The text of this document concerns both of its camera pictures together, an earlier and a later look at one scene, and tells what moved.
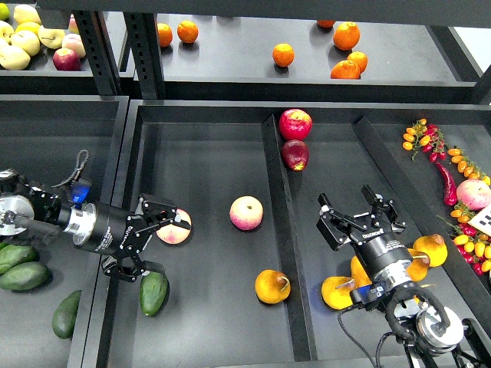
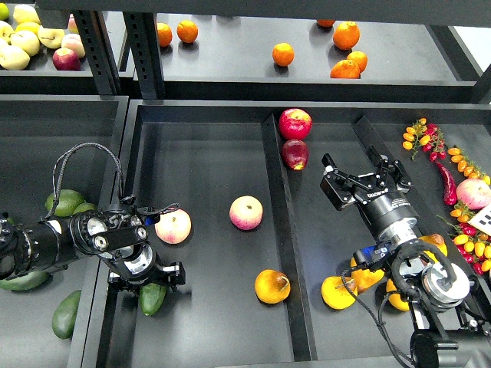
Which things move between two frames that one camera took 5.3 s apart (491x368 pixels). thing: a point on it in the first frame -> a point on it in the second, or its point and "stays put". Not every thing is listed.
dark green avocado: (153, 293) stays put
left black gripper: (118, 231) -> (172, 274)
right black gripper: (377, 250) -> (378, 196)
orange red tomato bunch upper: (429, 137) stays put
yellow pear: (271, 287) stays put
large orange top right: (347, 35) stays put
